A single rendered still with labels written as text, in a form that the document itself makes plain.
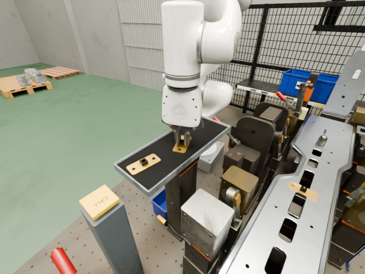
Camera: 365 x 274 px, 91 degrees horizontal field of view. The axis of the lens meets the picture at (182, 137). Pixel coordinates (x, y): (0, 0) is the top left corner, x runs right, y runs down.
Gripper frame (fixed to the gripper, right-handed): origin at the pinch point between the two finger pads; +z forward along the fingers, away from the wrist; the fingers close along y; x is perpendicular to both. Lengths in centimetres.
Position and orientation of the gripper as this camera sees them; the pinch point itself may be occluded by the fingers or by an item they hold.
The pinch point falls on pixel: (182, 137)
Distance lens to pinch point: 52.2
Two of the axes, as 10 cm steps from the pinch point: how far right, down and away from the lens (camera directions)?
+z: 0.0, 8.3, 5.6
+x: 2.7, -5.4, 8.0
